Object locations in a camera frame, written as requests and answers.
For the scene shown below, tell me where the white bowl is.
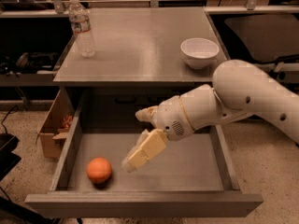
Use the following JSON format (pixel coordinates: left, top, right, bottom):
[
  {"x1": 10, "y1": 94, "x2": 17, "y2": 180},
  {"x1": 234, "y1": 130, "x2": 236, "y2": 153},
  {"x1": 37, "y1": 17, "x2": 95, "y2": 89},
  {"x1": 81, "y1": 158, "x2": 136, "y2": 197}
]
[{"x1": 180, "y1": 38, "x2": 220, "y2": 69}]

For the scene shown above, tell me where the cardboard box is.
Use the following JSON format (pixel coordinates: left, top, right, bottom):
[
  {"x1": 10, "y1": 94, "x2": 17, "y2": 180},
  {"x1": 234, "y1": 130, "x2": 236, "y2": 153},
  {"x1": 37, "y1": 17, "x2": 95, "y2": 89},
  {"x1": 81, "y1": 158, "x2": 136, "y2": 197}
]
[{"x1": 38, "y1": 91, "x2": 74, "y2": 158}]

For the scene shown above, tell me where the black drawer handle left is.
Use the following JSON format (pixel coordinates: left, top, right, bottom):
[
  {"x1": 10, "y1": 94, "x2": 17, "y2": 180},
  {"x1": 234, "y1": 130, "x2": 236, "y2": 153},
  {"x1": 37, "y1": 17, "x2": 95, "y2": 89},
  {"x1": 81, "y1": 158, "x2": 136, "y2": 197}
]
[{"x1": 115, "y1": 95, "x2": 136, "y2": 105}]

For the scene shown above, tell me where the open grey top drawer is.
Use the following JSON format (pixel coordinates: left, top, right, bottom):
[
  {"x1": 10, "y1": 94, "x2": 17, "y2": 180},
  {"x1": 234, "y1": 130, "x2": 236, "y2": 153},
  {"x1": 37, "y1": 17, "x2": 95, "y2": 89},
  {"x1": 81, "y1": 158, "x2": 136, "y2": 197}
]
[{"x1": 24, "y1": 91, "x2": 264, "y2": 219}]

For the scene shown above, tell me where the orange item in box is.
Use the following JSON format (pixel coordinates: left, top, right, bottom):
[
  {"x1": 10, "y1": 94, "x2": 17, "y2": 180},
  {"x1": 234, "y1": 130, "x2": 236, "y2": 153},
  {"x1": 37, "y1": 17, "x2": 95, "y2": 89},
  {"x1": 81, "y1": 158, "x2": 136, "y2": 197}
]
[{"x1": 62, "y1": 116, "x2": 73, "y2": 129}]

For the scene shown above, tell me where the black equipment at left edge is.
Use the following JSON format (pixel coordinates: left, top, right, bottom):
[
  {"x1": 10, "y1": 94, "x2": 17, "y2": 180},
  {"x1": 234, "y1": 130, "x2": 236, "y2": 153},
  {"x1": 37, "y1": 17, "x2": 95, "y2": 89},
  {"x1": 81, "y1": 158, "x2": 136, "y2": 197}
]
[{"x1": 0, "y1": 133, "x2": 21, "y2": 181}]

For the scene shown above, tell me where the grey cabinet with top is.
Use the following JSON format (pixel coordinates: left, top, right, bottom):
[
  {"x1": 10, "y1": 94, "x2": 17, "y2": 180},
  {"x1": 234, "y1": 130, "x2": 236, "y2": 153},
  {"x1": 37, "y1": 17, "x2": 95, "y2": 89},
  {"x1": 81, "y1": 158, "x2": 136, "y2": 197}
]
[{"x1": 54, "y1": 7, "x2": 227, "y2": 133}]

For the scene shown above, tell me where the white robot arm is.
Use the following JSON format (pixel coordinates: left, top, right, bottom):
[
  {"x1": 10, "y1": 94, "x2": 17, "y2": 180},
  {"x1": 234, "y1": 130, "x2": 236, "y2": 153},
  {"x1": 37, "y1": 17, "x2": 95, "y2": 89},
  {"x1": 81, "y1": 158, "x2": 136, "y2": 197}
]
[{"x1": 121, "y1": 60, "x2": 299, "y2": 173}]

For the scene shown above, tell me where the orange fruit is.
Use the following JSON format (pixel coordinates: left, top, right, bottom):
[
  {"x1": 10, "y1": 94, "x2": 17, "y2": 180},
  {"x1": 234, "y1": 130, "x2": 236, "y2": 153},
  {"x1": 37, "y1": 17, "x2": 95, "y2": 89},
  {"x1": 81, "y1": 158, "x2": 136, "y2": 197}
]
[{"x1": 86, "y1": 158, "x2": 112, "y2": 184}]

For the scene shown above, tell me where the clear plastic water bottle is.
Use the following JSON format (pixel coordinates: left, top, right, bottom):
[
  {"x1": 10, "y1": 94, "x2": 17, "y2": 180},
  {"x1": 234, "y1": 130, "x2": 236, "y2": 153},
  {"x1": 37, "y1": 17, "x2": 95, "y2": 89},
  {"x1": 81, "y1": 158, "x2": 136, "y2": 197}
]
[{"x1": 68, "y1": 0, "x2": 95, "y2": 58}]

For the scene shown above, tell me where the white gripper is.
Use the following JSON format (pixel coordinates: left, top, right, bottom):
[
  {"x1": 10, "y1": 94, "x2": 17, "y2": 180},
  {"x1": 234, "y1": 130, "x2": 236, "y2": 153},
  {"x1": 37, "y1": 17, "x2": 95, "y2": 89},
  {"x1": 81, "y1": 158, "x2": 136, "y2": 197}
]
[{"x1": 121, "y1": 96, "x2": 194, "y2": 173}]

